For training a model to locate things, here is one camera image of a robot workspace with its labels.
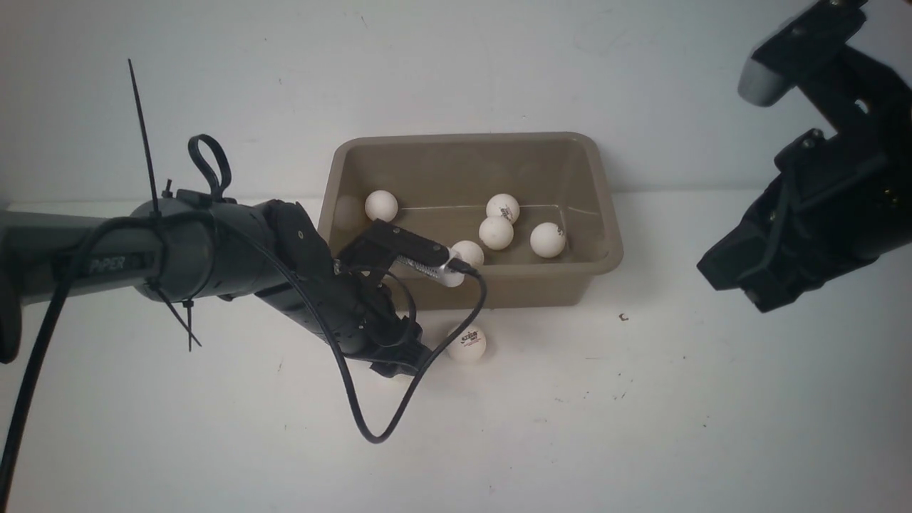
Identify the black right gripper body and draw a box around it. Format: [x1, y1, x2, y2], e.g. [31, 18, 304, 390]
[697, 130, 910, 312]

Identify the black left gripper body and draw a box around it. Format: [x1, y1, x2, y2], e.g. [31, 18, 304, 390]
[261, 201, 431, 378]

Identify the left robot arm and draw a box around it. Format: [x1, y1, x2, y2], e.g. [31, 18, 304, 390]
[2, 190, 431, 377]

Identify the white ball with logo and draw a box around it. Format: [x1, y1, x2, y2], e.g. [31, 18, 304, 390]
[446, 324, 487, 364]

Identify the taupe plastic bin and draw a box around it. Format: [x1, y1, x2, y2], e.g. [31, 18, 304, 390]
[317, 131, 624, 309]

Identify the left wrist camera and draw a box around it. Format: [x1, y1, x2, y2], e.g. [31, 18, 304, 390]
[336, 219, 472, 288]

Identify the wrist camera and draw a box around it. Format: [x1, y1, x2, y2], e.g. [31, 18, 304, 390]
[336, 219, 472, 288]
[738, 1, 910, 143]

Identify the left camera black cable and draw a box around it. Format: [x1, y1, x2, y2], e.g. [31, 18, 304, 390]
[0, 214, 489, 499]

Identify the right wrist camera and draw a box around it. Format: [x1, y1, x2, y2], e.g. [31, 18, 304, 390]
[738, 1, 910, 143]

